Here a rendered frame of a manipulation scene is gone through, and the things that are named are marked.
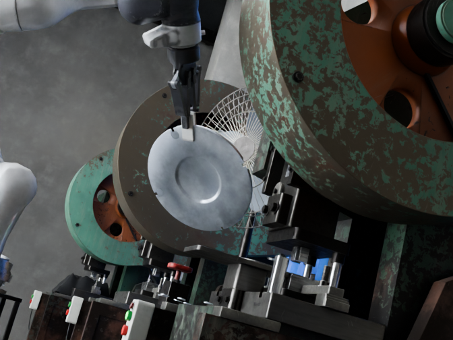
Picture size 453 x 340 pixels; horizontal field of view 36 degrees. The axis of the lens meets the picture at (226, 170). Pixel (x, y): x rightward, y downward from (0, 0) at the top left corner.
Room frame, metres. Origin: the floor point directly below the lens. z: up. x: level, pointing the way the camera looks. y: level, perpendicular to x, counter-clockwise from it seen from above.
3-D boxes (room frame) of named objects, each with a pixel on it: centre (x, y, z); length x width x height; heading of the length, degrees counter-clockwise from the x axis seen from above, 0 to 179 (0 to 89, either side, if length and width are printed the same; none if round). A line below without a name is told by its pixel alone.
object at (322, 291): (1.65, -0.30, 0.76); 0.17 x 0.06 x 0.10; 16
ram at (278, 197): (1.80, -0.21, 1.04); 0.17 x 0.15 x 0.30; 106
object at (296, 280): (1.81, -0.25, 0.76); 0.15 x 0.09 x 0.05; 16
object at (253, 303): (1.81, -0.25, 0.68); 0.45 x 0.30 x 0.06; 16
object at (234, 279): (1.77, -0.08, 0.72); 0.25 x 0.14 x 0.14; 106
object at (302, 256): (1.81, -0.24, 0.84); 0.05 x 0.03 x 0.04; 16
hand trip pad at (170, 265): (2.07, 0.06, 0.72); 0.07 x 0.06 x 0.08; 106
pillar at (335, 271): (1.75, -0.33, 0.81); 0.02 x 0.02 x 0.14
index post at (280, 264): (1.61, -0.18, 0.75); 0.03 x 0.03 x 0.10; 16
